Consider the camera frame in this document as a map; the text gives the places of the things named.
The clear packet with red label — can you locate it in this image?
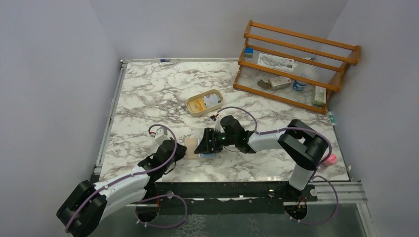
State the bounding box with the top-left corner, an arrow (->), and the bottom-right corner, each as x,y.
257,53 -> 298,72

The blue white bottle cap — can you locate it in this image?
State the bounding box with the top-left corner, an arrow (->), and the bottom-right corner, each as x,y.
293,80 -> 307,91

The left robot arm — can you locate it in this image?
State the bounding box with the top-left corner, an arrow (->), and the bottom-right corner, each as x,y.
56,139 -> 187,237

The grey box with red label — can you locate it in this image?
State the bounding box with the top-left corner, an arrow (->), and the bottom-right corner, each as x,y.
268,76 -> 292,90

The purple cable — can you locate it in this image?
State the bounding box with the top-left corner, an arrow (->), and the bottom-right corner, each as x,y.
65,124 -> 188,234
216,106 -> 340,227

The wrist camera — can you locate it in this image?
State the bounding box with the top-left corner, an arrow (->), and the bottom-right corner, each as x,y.
151,128 -> 170,145
210,114 -> 222,132

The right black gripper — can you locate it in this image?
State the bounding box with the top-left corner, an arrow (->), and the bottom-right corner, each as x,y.
194,127 -> 237,154

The green white small box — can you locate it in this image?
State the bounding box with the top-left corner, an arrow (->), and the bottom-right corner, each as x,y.
312,86 -> 327,106

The white black card in tray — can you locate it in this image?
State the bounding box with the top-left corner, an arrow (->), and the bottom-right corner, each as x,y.
203,93 -> 221,109

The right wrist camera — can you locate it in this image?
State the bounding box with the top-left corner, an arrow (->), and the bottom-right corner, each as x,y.
210,114 -> 222,132

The brown small object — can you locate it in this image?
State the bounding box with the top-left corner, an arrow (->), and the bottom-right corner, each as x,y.
257,80 -> 271,89

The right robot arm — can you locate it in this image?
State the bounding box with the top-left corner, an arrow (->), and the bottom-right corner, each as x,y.
194,116 -> 332,201

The beige oval tray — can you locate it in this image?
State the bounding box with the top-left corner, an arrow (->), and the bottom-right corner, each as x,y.
185,89 -> 224,117

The blue white small box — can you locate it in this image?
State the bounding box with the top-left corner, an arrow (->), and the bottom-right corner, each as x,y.
244,47 -> 253,58

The pink object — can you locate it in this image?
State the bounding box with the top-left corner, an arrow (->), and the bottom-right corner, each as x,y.
321,154 -> 337,169

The wooden shelf rack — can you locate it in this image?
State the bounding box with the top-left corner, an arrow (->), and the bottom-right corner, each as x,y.
233,20 -> 361,114

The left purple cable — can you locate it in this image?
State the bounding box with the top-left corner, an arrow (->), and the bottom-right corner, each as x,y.
65,124 -> 188,234

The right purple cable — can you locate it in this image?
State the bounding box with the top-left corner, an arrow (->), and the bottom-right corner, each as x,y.
216,106 -> 340,227

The orange card in tray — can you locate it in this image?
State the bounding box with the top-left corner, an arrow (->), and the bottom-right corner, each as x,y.
189,99 -> 206,113

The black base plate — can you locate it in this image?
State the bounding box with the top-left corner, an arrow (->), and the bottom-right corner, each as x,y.
90,175 -> 318,216

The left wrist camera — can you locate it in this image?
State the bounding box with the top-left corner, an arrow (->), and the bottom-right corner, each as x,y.
151,128 -> 170,145

